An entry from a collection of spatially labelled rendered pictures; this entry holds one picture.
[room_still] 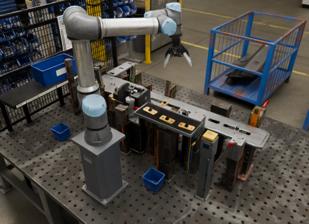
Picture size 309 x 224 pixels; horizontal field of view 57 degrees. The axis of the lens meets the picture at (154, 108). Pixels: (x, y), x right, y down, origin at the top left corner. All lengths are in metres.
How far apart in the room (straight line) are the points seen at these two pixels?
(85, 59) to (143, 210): 0.89
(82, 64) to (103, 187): 0.69
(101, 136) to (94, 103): 0.18
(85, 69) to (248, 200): 1.18
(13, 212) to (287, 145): 2.28
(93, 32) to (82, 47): 0.18
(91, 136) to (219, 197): 0.84
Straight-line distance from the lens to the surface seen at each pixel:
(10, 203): 2.93
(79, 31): 1.29
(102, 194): 1.74
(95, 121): 1.45
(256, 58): 4.19
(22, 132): 2.46
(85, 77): 1.50
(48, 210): 2.32
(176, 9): 1.53
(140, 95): 1.76
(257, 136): 1.82
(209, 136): 1.48
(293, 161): 2.21
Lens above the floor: 2.08
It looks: 33 degrees down
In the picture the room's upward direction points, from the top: straight up
